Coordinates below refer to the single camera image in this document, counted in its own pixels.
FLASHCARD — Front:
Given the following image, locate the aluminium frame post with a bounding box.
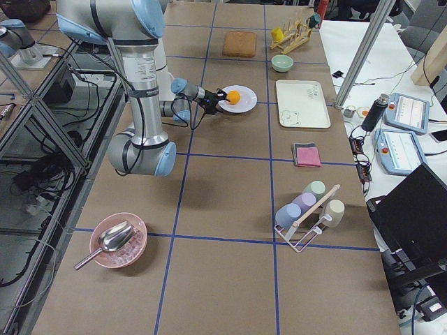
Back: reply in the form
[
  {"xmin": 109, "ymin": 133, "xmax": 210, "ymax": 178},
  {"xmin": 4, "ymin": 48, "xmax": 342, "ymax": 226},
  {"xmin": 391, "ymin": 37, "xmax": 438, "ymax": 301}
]
[{"xmin": 334, "ymin": 0, "xmax": 395, "ymax": 110}]

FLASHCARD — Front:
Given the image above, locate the purple cup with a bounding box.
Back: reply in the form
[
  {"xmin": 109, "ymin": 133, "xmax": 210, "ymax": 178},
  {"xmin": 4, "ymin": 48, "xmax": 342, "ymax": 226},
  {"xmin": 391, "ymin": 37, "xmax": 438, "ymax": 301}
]
[{"xmin": 292, "ymin": 192, "xmax": 316, "ymax": 213}]

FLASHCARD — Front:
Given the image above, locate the yellow mug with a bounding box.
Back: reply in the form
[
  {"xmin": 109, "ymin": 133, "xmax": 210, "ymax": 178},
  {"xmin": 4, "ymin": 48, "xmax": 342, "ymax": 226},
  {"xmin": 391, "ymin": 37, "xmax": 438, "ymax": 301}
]
[{"xmin": 270, "ymin": 27, "xmax": 285, "ymax": 43}]

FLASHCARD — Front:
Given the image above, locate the orange fruit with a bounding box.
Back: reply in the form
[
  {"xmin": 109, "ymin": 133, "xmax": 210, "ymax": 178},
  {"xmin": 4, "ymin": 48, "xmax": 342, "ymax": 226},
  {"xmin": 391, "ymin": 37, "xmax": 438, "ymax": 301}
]
[{"xmin": 226, "ymin": 90, "xmax": 241, "ymax": 105}]

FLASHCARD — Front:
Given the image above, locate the green cup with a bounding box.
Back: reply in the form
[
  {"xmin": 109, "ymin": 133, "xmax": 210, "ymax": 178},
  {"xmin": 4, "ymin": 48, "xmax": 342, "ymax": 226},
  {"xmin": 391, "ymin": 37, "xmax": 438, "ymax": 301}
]
[{"xmin": 303, "ymin": 180, "xmax": 326, "ymax": 201}]

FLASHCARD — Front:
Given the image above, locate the wooden mug rack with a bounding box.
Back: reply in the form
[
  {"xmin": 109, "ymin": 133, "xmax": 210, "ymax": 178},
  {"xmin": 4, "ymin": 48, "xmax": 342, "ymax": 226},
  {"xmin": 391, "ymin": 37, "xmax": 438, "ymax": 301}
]
[{"xmin": 270, "ymin": 10, "xmax": 312, "ymax": 54}]

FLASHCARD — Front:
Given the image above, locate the blue cup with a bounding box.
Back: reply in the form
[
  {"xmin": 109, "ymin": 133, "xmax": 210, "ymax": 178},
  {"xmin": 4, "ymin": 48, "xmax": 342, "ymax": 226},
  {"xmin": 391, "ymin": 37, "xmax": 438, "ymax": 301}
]
[{"xmin": 275, "ymin": 203, "xmax": 302, "ymax": 229}]

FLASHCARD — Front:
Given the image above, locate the dark green mug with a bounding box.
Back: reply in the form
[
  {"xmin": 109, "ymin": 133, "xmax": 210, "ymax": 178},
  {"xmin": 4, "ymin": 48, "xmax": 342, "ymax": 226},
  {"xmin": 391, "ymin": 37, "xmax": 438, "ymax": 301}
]
[{"xmin": 306, "ymin": 13, "xmax": 321, "ymax": 29}]

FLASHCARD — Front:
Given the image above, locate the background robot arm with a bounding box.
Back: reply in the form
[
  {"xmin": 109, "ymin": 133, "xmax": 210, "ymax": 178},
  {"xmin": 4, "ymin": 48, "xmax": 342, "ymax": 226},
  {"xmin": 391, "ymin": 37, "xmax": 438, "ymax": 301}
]
[{"xmin": 1, "ymin": 19, "xmax": 43, "ymax": 64}]

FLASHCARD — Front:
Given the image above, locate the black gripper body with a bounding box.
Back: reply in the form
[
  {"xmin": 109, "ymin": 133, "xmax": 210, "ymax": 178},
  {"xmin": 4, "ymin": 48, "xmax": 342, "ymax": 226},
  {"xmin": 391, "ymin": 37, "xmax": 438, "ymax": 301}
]
[{"xmin": 201, "ymin": 89, "xmax": 221, "ymax": 114}]

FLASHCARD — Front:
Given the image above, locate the beige cup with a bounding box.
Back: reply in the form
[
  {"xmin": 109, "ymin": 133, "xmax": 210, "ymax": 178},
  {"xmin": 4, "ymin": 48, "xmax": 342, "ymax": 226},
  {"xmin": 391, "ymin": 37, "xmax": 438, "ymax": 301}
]
[{"xmin": 321, "ymin": 199, "xmax": 345, "ymax": 228}]

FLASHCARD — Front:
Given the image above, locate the upper teach pendant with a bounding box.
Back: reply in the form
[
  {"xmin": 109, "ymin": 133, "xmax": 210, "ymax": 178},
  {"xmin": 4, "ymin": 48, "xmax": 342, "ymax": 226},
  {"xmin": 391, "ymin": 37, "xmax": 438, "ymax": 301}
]
[{"xmin": 383, "ymin": 93, "xmax": 430, "ymax": 135}]

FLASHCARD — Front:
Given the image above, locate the pink cloth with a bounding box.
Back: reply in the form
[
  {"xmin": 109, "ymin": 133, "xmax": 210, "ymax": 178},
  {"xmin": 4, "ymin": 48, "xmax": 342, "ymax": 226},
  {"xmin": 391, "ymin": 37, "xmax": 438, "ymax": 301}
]
[{"xmin": 296, "ymin": 147, "xmax": 321, "ymax": 167}]

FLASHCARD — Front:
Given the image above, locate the white wire cup rack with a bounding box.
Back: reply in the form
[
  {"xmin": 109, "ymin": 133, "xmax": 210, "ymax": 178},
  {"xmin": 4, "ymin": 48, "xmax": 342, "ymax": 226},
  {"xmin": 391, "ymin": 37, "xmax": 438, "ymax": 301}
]
[{"xmin": 274, "ymin": 184, "xmax": 340, "ymax": 253}]

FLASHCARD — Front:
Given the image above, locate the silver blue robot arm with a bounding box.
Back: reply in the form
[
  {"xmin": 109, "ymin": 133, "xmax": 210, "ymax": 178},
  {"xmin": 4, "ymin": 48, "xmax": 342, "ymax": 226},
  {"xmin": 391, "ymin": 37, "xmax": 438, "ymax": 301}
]
[
  {"xmin": 160, "ymin": 78, "xmax": 228, "ymax": 123},
  {"xmin": 57, "ymin": 1, "xmax": 177, "ymax": 177}
]

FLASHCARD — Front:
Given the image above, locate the black laptop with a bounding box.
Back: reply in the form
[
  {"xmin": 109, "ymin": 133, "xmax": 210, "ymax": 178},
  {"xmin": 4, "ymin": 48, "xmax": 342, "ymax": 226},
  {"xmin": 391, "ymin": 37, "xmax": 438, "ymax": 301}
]
[{"xmin": 367, "ymin": 163, "xmax": 446, "ymax": 265}]

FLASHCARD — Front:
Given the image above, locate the teach pendant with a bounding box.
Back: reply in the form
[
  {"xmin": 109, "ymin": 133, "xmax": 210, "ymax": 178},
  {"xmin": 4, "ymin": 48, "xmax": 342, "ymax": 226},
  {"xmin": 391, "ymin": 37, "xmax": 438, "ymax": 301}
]
[
  {"xmin": 383, "ymin": 93, "xmax": 430, "ymax": 135},
  {"xmin": 373, "ymin": 129, "xmax": 427, "ymax": 176}
]

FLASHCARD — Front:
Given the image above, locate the pink bowl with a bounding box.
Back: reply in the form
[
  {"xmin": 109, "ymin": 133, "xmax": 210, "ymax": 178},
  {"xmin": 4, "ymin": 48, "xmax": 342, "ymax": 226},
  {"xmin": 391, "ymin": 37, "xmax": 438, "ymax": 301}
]
[{"xmin": 89, "ymin": 212, "xmax": 147, "ymax": 269}]

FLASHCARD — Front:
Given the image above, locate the lower teach pendant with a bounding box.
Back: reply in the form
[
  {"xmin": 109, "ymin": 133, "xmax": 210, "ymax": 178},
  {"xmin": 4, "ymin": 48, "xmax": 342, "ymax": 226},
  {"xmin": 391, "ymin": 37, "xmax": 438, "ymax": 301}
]
[{"xmin": 373, "ymin": 129, "xmax": 427, "ymax": 176}]

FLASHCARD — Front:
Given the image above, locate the cream bear tray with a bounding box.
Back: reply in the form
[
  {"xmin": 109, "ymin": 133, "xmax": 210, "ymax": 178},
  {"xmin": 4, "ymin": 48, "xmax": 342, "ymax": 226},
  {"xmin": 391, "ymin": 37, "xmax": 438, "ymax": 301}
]
[{"xmin": 275, "ymin": 80, "xmax": 331, "ymax": 129}]

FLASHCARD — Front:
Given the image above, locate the mint green bowl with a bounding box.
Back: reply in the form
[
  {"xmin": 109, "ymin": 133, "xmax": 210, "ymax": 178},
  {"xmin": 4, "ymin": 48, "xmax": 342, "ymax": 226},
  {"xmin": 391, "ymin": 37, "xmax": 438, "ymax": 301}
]
[{"xmin": 271, "ymin": 54, "xmax": 294, "ymax": 73}]

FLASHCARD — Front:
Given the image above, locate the metal scoop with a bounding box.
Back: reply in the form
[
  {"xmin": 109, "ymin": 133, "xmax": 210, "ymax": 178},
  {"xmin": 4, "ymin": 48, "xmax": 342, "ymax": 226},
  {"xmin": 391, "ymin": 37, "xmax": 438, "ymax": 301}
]
[{"xmin": 73, "ymin": 221, "xmax": 134, "ymax": 270}]

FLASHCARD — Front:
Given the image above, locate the small metal tin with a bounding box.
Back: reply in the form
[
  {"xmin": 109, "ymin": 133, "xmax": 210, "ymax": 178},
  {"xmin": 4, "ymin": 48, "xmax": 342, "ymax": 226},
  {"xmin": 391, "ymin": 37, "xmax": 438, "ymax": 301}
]
[{"xmin": 343, "ymin": 105, "xmax": 356, "ymax": 119}]

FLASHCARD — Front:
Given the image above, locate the white round plate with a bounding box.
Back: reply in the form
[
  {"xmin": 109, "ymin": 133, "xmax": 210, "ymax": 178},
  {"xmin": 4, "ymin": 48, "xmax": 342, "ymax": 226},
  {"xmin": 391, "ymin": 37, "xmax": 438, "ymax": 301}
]
[{"xmin": 218, "ymin": 85, "xmax": 257, "ymax": 114}]

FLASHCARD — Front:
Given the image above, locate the black bottle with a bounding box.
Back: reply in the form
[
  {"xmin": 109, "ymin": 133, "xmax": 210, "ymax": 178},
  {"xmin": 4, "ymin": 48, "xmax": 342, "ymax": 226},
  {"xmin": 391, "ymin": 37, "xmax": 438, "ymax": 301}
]
[{"xmin": 361, "ymin": 94, "xmax": 390, "ymax": 133}]

